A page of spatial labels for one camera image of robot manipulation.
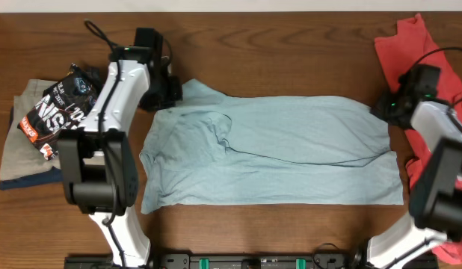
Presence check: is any light blue t-shirt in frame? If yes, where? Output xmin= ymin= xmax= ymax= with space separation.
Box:
xmin=140 ymin=79 xmax=403 ymax=214

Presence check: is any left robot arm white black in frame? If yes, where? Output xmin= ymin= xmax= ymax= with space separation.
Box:
xmin=58 ymin=21 xmax=182 ymax=268

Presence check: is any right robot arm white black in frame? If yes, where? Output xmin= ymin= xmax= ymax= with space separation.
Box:
xmin=349 ymin=64 xmax=462 ymax=268

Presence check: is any red printed t-shirt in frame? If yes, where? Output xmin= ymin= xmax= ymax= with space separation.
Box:
xmin=375 ymin=13 xmax=462 ymax=265

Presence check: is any black printed folded shirt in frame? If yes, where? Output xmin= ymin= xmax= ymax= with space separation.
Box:
xmin=17 ymin=64 xmax=102 ymax=161

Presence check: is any navy folded garment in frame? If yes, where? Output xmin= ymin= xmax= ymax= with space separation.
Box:
xmin=0 ymin=105 xmax=62 ymax=191

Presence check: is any beige folded garment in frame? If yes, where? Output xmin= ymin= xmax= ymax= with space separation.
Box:
xmin=0 ymin=79 xmax=63 ymax=190

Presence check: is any black looped cable on rail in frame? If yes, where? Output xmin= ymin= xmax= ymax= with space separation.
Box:
xmin=311 ymin=241 xmax=348 ymax=269

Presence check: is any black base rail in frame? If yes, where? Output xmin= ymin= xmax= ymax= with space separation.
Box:
xmin=64 ymin=253 xmax=440 ymax=269

